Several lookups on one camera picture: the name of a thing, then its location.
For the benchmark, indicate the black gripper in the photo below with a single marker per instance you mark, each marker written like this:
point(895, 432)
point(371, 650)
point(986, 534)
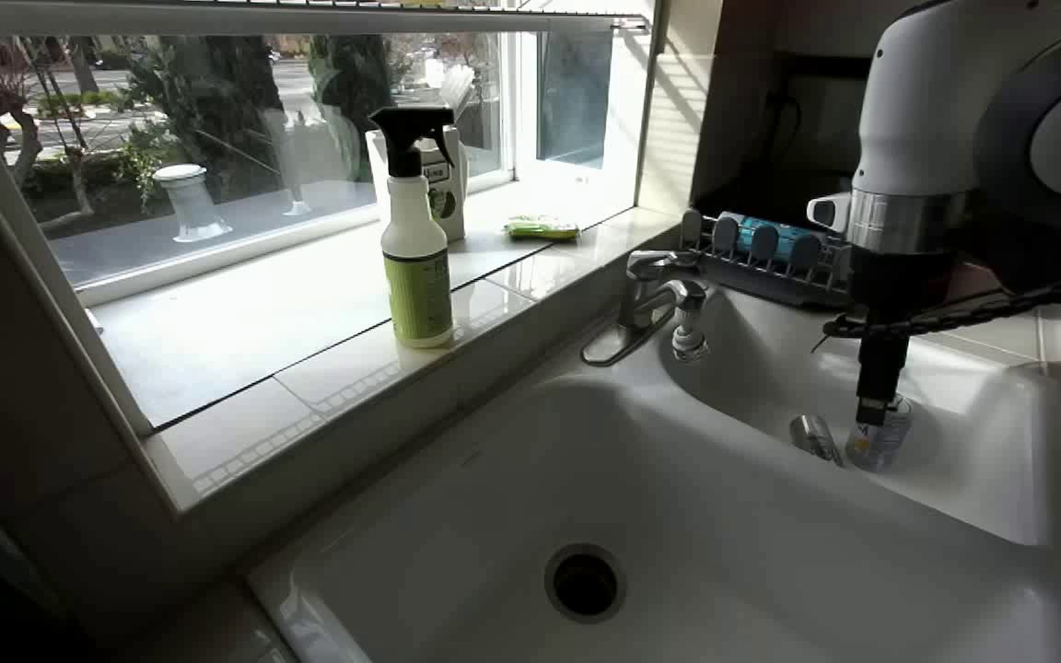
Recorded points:
point(894, 287)

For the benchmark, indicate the green label spray bottle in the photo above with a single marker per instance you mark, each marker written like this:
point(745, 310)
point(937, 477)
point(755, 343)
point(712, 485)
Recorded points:
point(419, 287)

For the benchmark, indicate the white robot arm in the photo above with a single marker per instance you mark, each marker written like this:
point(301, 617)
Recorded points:
point(921, 97)

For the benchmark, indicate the grey dish rack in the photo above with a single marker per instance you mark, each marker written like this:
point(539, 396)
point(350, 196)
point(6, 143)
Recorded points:
point(763, 281)

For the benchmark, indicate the blue soda can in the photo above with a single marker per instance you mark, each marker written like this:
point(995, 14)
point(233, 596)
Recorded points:
point(883, 446)

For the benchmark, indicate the chrome metal utensil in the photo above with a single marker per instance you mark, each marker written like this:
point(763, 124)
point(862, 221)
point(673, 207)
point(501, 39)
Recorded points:
point(814, 439)

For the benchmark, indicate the white double basin sink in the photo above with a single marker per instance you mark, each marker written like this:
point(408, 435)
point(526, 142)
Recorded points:
point(700, 518)

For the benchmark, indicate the chrome sink sprayer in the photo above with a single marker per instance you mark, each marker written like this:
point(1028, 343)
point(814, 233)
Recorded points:
point(687, 332)

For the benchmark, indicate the chrome sink faucet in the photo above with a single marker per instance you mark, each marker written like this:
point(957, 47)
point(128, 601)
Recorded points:
point(646, 297)

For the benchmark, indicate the black sink drain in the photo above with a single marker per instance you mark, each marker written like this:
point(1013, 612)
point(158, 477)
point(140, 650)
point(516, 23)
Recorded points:
point(585, 582)

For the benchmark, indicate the green sponge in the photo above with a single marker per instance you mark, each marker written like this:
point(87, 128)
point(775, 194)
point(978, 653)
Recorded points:
point(544, 228)

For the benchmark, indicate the dark evergreen tree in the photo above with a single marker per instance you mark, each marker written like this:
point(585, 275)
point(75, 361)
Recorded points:
point(357, 79)
point(221, 112)

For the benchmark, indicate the white window frame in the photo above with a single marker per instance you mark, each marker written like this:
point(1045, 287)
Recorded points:
point(249, 248)

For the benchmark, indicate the white garden pedestal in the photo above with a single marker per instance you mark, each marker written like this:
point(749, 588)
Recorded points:
point(193, 203)

